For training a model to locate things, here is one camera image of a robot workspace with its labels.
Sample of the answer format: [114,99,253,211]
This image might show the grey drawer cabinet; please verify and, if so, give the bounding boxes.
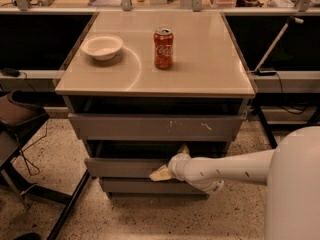
[56,10,255,197]

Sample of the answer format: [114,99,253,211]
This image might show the black desk leg left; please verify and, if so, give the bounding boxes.
[46,171,89,240]

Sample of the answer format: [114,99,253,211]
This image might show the grey bottom drawer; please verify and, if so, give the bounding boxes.
[99,178,205,195]

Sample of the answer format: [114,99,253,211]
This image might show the white bowl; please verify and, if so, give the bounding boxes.
[80,35,123,61]

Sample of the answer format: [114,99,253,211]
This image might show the black cable on floor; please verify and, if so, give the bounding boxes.
[18,120,49,177]

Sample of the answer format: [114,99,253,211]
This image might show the black power adapter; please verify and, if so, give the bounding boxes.
[257,68,277,76]
[1,68,20,77]

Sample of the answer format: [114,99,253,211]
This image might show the black desk leg right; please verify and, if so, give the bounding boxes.
[252,105,277,148]

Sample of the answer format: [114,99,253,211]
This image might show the black power adapter left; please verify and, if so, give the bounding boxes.
[1,68,20,77]

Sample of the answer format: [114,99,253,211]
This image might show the grey drawer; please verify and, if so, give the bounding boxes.
[69,113,242,142]
[83,140,231,180]
[99,178,205,195]

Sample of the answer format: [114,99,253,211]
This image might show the black desk leg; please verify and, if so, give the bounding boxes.
[46,171,89,240]
[252,105,277,148]

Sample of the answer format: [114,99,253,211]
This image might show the white stick with black tip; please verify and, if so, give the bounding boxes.
[252,16,304,74]

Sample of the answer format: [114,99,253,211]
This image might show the black power adapter right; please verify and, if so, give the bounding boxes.
[257,68,277,76]

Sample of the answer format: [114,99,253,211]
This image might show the red soda can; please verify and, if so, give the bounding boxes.
[153,27,174,69]

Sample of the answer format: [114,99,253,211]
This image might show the grey top drawer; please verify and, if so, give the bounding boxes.
[69,113,242,142]

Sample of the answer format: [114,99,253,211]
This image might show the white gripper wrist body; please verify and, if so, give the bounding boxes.
[168,153,200,183]

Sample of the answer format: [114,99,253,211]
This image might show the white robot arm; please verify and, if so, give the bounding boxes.
[149,126,320,240]

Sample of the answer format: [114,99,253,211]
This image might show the dark office chair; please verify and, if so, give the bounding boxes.
[0,90,49,210]

